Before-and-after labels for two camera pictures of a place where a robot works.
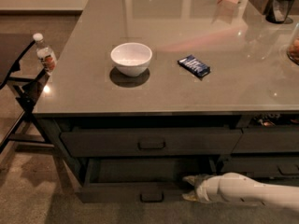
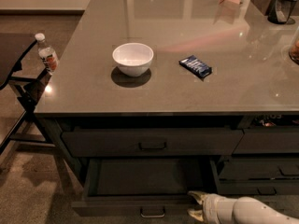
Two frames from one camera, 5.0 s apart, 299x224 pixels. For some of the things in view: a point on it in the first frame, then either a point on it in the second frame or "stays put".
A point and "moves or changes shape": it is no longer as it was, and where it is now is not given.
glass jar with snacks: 292,51 stays put
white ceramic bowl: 132,59 stays put
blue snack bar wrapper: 195,65 stays put
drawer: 139,179 moves or changes shape
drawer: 149,142 stays put
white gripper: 206,189 to 212,208
